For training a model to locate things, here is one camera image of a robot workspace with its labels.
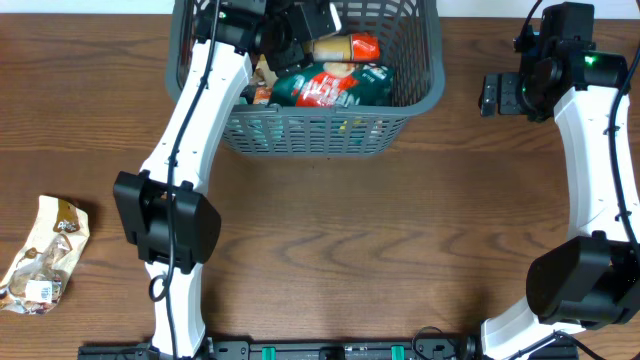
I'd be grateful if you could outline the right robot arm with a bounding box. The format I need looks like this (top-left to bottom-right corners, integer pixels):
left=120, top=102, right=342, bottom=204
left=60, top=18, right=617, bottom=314
left=460, top=2, right=639, bottom=359

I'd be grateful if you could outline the green Nescafe coffee bag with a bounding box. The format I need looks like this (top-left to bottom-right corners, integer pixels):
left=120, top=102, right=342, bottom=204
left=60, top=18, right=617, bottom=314
left=269, top=62, right=395, bottom=108

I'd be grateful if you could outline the orange spaghetti packet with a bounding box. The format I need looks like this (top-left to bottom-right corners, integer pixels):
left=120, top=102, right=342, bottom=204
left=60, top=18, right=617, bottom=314
left=304, top=33, right=381, bottom=63

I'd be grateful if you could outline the beige snack bag brown label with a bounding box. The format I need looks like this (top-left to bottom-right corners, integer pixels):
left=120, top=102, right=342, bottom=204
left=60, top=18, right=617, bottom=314
left=1, top=195, right=90, bottom=315

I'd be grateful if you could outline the Kleenex tissue multipack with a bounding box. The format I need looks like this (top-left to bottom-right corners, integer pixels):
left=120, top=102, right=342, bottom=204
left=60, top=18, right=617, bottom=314
left=252, top=86, right=272, bottom=105

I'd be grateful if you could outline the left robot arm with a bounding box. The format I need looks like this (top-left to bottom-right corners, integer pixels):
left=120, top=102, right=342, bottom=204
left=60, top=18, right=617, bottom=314
left=113, top=1, right=342, bottom=359

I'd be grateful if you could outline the beige paper pouch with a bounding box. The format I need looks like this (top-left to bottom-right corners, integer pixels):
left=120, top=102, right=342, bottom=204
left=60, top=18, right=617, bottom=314
left=248, top=68, right=278, bottom=103

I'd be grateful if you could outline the black mounting rail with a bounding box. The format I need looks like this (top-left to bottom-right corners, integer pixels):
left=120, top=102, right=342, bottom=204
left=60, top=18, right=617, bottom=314
left=77, top=336, right=579, bottom=360

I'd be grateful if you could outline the grey plastic laundry basket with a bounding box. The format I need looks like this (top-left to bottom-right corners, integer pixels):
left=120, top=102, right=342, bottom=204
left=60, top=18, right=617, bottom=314
left=164, top=0, right=447, bottom=159

